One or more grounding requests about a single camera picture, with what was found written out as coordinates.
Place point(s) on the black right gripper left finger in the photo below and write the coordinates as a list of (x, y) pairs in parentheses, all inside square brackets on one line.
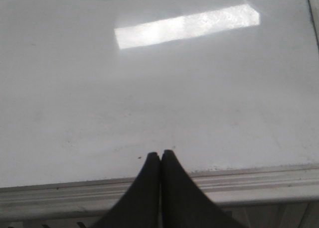
[(139, 206)]

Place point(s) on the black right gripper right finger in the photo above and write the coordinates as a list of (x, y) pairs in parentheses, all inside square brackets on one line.
[(183, 204)]

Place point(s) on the white whiteboard with aluminium frame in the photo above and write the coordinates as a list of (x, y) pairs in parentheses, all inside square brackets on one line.
[(89, 87)]

